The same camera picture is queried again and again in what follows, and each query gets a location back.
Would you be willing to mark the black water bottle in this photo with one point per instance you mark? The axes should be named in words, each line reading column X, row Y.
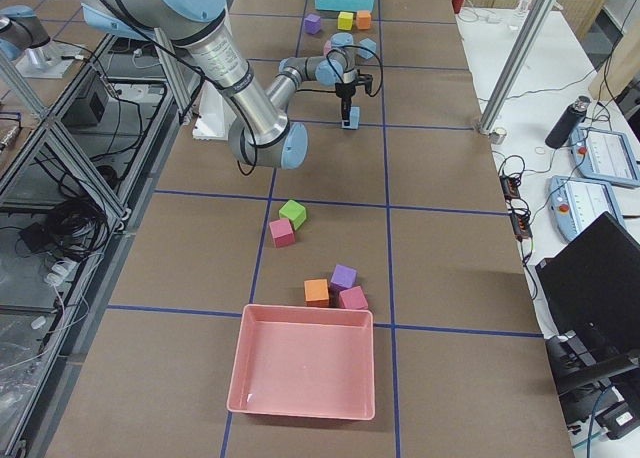
column 573, row 115

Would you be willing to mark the teach pendant far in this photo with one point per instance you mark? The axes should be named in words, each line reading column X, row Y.
column 604, row 155

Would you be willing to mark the light blue foam block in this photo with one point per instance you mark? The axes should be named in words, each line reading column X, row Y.
column 366, row 48
column 353, row 122

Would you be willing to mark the green foam block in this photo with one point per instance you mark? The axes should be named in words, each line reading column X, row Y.
column 295, row 212

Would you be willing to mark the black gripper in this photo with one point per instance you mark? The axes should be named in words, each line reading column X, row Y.
column 344, row 90

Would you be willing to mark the teach pendant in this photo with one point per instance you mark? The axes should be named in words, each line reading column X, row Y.
column 604, row 155
column 576, row 203

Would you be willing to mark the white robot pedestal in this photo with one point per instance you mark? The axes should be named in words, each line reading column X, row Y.
column 214, row 116

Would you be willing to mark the pink plastic tray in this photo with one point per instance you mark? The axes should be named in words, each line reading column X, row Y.
column 304, row 362

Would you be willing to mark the purple foam block left side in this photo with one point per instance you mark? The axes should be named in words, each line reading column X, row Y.
column 312, row 24

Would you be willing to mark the tape roll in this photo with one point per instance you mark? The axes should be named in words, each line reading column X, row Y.
column 498, row 135

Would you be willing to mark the magenta foam block near tray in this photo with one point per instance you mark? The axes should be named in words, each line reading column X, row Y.
column 353, row 298

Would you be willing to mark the black laptop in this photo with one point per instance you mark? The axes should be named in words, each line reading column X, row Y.
column 594, row 281

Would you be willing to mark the yellow foam block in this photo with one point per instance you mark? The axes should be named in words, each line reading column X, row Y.
column 345, row 20

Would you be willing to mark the orange foam block left side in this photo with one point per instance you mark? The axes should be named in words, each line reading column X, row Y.
column 363, row 20

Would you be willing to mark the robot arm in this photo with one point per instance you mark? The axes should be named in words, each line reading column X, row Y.
column 262, row 134
column 21, row 30

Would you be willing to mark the aluminium frame post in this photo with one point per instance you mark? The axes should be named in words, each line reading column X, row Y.
column 522, row 46

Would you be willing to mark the orange foam block right side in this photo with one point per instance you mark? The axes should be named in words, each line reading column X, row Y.
column 316, row 293

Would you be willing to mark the red foam block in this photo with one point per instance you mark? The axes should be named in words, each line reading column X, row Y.
column 282, row 232

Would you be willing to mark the orange foam block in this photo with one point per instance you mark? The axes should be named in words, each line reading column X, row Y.
column 316, row 293
column 363, row 20

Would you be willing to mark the purple foam block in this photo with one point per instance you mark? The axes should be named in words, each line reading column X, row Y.
column 312, row 24
column 343, row 277

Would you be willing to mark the purple foam block right side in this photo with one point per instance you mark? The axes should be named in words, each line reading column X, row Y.
column 343, row 277

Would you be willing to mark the teach pendant near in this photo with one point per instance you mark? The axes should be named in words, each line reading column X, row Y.
column 576, row 203

